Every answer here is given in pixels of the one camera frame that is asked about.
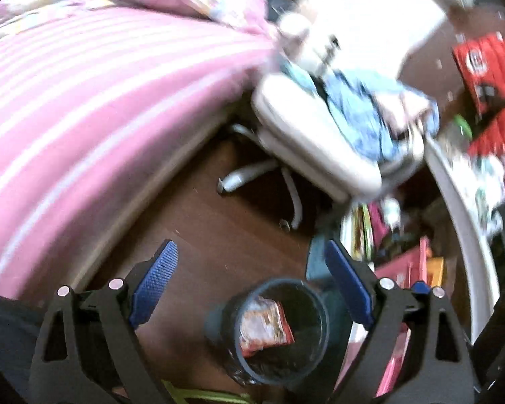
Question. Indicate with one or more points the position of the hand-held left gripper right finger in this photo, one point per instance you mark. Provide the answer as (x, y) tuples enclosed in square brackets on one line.
[(349, 282)]

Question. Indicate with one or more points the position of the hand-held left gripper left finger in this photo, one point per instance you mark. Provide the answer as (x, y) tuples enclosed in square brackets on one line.
[(155, 282)]

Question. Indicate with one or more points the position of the pink striped bed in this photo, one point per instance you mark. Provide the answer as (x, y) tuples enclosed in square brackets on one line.
[(88, 113)]

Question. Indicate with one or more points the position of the green capped bottle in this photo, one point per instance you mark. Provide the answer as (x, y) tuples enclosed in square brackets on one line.
[(461, 128)]

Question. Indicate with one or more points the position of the red carton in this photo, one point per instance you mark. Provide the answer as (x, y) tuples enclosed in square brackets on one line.
[(500, 134), (488, 63)]

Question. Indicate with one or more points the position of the teal storage box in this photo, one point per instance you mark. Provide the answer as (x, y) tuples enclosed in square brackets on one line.
[(317, 261)]

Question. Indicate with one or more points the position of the dark blue trash bin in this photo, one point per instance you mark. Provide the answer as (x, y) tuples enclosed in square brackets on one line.
[(219, 324)]

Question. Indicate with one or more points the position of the orange box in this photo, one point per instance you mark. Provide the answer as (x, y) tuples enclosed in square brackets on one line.
[(435, 271)]

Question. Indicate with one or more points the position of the white jar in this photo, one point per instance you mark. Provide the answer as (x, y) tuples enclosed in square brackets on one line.
[(391, 210)]

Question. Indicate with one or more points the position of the pink notebook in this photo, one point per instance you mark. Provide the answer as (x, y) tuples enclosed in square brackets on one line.
[(393, 366)]

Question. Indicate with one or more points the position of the pink packet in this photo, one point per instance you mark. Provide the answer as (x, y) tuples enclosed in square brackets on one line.
[(378, 219)]

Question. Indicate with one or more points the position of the blue clothing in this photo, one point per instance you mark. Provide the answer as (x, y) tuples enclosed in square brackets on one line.
[(362, 109)]

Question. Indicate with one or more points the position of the white office chair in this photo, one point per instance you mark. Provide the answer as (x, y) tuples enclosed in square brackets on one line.
[(303, 126)]

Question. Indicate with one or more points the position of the white green printed packet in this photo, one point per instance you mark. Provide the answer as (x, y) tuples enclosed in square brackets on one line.
[(488, 189)]

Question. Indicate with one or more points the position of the pink plastic box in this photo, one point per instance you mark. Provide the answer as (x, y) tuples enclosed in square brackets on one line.
[(404, 265)]

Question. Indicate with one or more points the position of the red picture snack wrapper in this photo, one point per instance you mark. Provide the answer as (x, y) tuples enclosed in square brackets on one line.
[(265, 324)]

